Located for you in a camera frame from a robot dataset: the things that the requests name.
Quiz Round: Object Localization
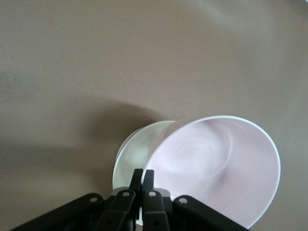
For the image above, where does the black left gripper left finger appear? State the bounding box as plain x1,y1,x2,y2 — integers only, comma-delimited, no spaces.
11,168,144,231

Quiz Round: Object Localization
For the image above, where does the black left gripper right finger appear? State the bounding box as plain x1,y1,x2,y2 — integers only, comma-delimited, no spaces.
141,169,250,231

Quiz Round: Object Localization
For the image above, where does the brown table mat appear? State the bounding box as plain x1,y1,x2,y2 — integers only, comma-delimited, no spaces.
0,0,308,231

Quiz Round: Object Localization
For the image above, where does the pink bowl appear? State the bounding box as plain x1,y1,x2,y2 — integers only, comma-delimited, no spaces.
143,115,282,231

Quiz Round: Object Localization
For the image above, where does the white bowl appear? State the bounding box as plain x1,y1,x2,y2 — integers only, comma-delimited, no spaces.
112,120,176,227

